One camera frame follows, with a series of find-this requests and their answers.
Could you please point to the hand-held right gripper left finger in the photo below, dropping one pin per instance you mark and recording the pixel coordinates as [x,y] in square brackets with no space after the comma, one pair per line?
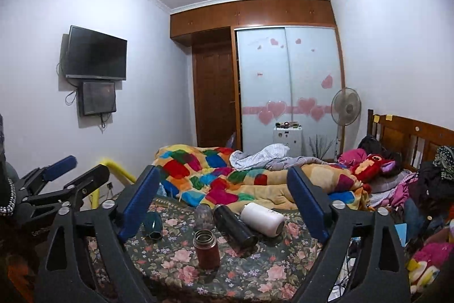
[139,203]

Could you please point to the small white fridge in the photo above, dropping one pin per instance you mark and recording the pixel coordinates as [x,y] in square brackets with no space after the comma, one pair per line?
[288,143]

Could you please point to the red thermos cup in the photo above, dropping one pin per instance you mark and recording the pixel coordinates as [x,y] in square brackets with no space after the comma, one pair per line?
[206,251]

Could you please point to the white standing fan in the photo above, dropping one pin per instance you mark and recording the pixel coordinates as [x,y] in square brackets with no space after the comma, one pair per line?
[346,107]

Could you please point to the colourful patchwork blanket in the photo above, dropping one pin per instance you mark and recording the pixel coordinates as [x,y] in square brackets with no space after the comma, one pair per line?
[220,178]

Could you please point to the brown wooden door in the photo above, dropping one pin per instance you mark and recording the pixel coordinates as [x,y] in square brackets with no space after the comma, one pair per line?
[214,93]

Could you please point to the small black monitor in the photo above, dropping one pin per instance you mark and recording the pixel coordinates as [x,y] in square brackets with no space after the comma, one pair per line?
[97,99]

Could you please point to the wooden bed headboard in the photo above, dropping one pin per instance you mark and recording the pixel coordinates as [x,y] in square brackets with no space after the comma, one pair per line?
[408,139]

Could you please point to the pile of clothes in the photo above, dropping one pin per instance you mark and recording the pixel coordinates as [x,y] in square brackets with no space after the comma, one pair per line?
[429,189]

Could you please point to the white cup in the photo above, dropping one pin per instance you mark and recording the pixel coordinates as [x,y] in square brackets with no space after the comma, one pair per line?
[264,218]

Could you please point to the clear plastic cup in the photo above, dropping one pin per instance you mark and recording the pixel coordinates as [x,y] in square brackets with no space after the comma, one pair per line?
[203,217]

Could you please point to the yellow plush toy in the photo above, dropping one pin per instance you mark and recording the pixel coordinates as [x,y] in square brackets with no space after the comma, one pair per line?
[422,274]

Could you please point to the yellow padded rail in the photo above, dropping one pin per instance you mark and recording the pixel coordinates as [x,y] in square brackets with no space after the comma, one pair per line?
[119,171]

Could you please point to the dark green cup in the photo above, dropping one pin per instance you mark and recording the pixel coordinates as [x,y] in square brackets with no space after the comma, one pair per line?
[152,225]

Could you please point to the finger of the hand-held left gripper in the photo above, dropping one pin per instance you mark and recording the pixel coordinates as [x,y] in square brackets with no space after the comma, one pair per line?
[61,166]
[89,179]

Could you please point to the floral bed sheet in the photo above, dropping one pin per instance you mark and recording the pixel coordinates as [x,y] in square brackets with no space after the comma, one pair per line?
[248,274]

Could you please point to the black thermos cup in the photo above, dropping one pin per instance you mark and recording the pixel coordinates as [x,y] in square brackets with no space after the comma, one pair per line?
[234,223]

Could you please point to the pink cloth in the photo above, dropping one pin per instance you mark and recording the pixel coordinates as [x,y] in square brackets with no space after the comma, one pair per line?
[353,156]

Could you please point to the wooden wardrobe with sliding doors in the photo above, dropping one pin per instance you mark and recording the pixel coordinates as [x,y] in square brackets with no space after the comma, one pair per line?
[283,75]

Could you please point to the red plush toy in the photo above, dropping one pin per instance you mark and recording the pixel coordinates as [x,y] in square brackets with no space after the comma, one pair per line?
[372,166]

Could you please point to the dried branches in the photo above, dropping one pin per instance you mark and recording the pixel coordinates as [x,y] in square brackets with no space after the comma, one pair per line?
[321,146]

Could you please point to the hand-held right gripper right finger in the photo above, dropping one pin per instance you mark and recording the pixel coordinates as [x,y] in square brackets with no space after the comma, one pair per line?
[308,207]

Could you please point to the light blue book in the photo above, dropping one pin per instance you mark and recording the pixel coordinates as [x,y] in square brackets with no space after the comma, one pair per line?
[401,235]

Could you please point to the black wall television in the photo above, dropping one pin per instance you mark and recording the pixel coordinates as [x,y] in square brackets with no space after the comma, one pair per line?
[95,54]

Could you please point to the grey striped cloth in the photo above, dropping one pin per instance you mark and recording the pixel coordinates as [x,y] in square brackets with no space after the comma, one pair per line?
[255,155]

